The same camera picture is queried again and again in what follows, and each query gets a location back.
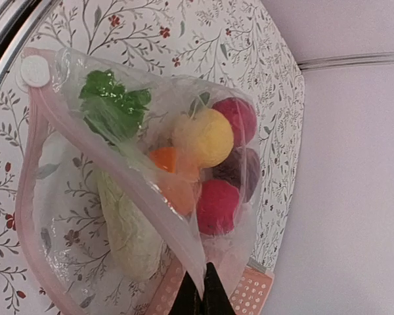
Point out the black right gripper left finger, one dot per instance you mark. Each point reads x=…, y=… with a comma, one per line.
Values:
x=187, y=301

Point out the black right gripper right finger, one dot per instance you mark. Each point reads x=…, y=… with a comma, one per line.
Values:
x=215, y=300

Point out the white oblong vegetable front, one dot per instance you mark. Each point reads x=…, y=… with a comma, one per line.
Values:
x=134, y=243

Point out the red crinkled fruit front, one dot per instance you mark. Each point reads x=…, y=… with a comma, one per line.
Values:
x=216, y=206

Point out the red crinkled fruit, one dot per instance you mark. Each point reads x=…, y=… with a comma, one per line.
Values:
x=241, y=116
x=216, y=206

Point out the orange crinkled fruit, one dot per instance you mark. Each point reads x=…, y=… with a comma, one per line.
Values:
x=180, y=178

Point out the dark maroon crinkled fruit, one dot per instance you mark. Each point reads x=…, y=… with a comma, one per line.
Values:
x=240, y=169

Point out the clear zip top bag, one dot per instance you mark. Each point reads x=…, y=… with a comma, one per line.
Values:
x=59, y=218

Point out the yellow fruit with leaf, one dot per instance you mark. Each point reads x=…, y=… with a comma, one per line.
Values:
x=207, y=137

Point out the pink perforated plastic basket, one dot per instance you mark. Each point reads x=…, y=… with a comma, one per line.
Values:
x=247, y=297

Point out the floral patterned table mat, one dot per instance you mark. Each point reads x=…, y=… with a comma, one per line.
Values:
x=235, y=44

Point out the left aluminium corner post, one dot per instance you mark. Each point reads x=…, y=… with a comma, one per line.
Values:
x=370, y=59

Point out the aluminium front rail frame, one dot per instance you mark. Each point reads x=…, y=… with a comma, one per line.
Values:
x=18, y=19

